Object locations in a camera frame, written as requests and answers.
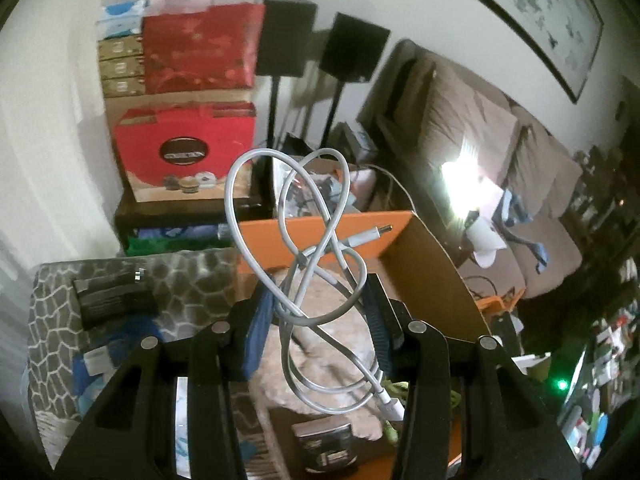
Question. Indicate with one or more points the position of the black case with silver knob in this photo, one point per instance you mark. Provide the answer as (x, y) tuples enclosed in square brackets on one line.
[(110, 300)]

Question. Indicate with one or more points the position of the gold flat box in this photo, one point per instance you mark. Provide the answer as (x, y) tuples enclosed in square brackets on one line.
[(123, 86), (121, 68), (120, 49)]

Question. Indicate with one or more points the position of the orange cardboard box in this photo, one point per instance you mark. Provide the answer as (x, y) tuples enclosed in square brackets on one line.
[(310, 232)]

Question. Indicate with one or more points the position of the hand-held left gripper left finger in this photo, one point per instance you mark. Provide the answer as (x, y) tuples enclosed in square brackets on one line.
[(257, 335)]

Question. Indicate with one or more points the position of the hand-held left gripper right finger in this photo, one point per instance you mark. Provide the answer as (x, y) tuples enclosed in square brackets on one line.
[(377, 320)]

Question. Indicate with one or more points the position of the yellow-green patterned item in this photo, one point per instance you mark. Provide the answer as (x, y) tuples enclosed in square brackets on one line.
[(389, 430)]

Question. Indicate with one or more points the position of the brown cardboard carton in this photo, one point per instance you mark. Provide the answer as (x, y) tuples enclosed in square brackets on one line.
[(111, 110)]

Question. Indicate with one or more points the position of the red gift bag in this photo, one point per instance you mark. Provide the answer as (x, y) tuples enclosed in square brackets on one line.
[(150, 130)]

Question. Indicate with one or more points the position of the red floral gift box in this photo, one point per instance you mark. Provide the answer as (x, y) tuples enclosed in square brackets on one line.
[(200, 50)]

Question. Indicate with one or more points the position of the framed ink painting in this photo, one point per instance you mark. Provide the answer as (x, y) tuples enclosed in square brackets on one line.
[(540, 15)]

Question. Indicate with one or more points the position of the black rectangular device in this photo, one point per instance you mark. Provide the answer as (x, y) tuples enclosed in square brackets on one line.
[(325, 447)]

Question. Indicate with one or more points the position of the brown covered sofa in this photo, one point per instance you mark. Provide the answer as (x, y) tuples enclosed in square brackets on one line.
[(450, 110)]

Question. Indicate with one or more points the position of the beige floral oven mitt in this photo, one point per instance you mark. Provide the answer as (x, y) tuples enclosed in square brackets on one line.
[(325, 365)]

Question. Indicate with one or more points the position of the blue cloth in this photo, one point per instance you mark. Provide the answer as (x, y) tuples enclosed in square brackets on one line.
[(515, 210)]

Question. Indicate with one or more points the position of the cluttered shelf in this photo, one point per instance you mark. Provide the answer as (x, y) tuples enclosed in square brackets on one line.
[(610, 340)]

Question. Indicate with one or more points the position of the white paper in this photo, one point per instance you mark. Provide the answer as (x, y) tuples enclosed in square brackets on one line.
[(485, 242)]

